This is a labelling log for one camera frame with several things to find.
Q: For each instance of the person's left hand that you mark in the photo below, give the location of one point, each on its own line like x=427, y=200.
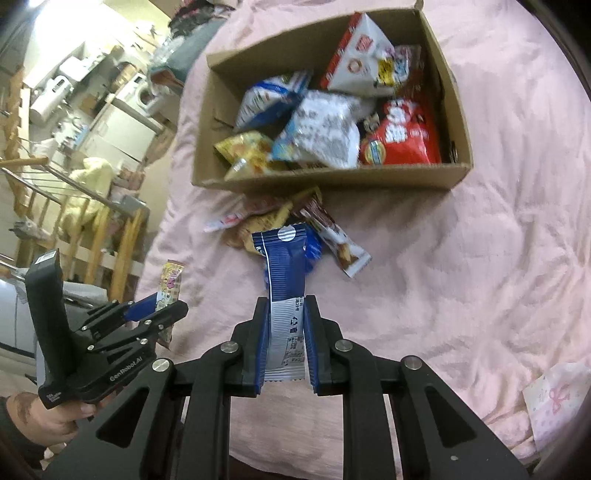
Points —
x=48, y=427

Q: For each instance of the white blue snack packet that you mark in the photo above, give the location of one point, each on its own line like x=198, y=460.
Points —
x=290, y=252

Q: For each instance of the brown cardboard box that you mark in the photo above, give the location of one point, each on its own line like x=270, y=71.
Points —
x=310, y=47

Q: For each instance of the pink bed duvet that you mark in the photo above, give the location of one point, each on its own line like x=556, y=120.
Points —
x=489, y=282

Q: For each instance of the grey blue folded blanket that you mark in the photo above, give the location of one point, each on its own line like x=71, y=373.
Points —
x=172, y=61

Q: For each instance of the brown white snack bar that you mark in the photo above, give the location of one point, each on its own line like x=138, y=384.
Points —
x=350, y=256

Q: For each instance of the blue white snack bag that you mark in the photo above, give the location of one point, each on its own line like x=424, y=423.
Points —
x=270, y=99

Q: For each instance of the white kitchen cabinet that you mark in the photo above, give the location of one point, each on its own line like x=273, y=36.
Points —
x=119, y=132

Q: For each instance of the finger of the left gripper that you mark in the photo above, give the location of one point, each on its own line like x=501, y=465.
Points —
x=141, y=309

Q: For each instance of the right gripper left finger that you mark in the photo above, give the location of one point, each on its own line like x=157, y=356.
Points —
x=172, y=421

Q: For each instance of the white washing machine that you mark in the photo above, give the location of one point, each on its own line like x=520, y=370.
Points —
x=135, y=95

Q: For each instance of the yellow brown snack packet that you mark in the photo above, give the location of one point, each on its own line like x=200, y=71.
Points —
x=264, y=214

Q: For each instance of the light blue snack bag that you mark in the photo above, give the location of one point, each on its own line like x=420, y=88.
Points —
x=324, y=130

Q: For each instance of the white red snack bag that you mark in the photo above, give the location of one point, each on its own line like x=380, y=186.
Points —
x=367, y=64

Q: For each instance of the colourful small candy packet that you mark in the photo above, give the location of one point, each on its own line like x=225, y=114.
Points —
x=168, y=293

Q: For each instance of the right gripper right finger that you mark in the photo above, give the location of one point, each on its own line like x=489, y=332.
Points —
x=400, y=418

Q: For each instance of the pink white snack packet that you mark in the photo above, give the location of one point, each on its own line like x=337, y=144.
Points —
x=228, y=219

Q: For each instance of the yellow snack bag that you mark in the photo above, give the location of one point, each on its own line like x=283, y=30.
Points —
x=249, y=155

